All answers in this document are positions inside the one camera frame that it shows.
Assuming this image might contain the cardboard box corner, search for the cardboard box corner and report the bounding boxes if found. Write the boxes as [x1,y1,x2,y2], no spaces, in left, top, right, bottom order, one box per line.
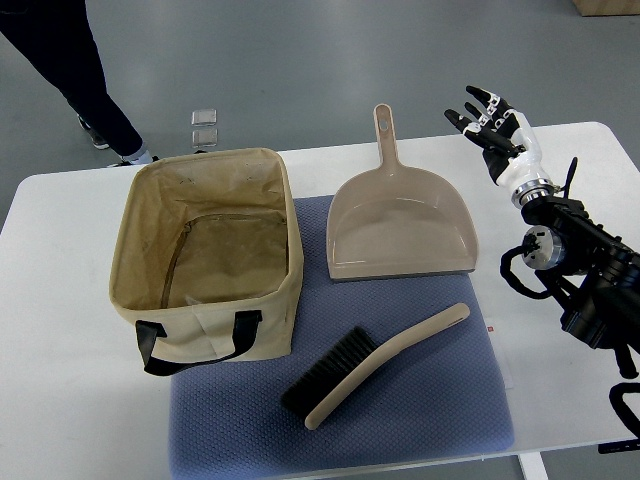
[572,0,640,17]

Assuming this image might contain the person's dark trouser leg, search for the person's dark trouser leg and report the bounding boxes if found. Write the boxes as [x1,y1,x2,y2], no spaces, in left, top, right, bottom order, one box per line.
[1,1,157,166]

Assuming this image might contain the beige fabric storage bag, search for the beige fabric storage bag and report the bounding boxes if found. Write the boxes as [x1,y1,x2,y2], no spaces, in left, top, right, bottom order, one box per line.
[109,148,304,376]

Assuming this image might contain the lower clear floor tile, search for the lower clear floor tile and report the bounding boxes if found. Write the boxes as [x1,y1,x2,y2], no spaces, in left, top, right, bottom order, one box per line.
[192,127,218,148]

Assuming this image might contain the black table control panel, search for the black table control panel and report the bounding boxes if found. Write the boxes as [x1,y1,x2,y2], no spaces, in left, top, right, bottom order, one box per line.
[597,439,640,455]

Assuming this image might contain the pink plastic dustpan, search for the pink plastic dustpan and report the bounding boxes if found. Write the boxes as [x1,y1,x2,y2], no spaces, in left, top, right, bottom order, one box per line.
[326,104,478,281]

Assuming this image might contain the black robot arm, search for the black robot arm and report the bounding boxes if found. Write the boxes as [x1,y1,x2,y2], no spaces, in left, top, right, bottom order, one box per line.
[500,173,639,435]

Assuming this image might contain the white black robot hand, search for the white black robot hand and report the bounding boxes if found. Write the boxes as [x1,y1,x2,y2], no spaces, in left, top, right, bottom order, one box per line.
[445,85,554,209]

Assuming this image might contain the pink hand broom black bristles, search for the pink hand broom black bristles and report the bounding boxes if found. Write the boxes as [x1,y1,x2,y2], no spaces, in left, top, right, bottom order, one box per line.
[281,303,470,430]

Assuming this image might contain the white table leg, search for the white table leg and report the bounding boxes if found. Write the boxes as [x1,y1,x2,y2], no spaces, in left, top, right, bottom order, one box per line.
[518,452,549,480]

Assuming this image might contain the blue quilted mat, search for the blue quilted mat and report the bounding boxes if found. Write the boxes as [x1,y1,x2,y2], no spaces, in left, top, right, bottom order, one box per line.
[169,197,514,479]

